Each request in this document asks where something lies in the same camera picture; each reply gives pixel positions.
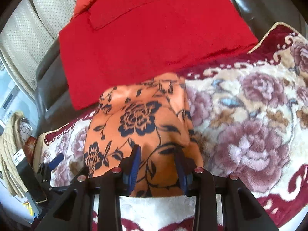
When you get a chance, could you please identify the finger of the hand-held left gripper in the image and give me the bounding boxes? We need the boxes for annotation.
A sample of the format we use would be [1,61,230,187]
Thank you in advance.
[38,153,65,186]

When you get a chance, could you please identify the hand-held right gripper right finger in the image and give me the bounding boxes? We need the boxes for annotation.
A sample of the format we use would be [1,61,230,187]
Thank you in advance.
[174,148,280,231]

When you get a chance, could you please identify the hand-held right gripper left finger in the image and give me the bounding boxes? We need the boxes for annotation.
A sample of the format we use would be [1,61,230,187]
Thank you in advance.
[40,144,142,231]

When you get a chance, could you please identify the orange floral shirt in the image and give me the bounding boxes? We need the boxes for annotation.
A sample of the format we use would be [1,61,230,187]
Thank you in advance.
[83,72,205,198]

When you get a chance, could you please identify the red patterned cushion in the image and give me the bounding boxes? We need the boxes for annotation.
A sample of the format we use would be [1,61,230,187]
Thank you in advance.
[24,136,38,165]

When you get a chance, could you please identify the beige quilted jacket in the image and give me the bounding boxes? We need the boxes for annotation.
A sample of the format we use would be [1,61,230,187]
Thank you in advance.
[0,111,28,198]

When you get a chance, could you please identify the white patterned cloth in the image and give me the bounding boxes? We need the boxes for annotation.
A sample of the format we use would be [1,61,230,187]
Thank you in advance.
[19,119,33,141]

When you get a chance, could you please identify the floral plush blanket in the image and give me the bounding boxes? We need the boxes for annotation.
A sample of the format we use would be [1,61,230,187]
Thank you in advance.
[40,22,308,231]

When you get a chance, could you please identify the red folded cloth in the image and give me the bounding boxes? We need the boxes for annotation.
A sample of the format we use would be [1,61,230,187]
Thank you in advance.
[58,0,259,111]

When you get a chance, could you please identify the beige perforated cushion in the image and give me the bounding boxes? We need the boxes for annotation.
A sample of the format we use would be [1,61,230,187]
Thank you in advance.
[0,0,82,99]

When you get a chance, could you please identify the brown leather sofa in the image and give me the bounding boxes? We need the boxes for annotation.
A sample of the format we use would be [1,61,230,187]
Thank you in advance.
[35,0,308,111]

